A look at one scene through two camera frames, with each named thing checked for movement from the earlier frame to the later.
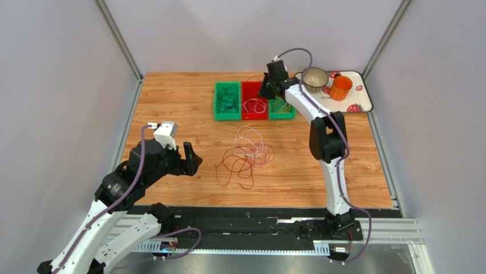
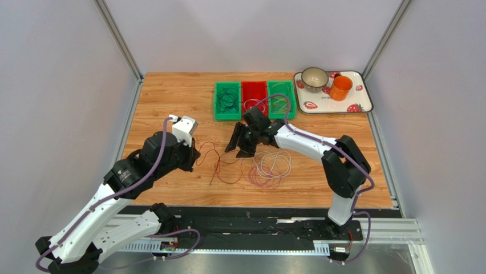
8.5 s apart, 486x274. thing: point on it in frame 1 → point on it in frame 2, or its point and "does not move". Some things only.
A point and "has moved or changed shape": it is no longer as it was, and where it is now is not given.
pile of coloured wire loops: (248, 143) has moved or changed shape
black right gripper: (271, 87) → (250, 134)
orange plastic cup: (340, 87) does not move
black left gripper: (195, 160) does not move
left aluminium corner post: (110, 24) does not move
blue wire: (228, 99) does not move
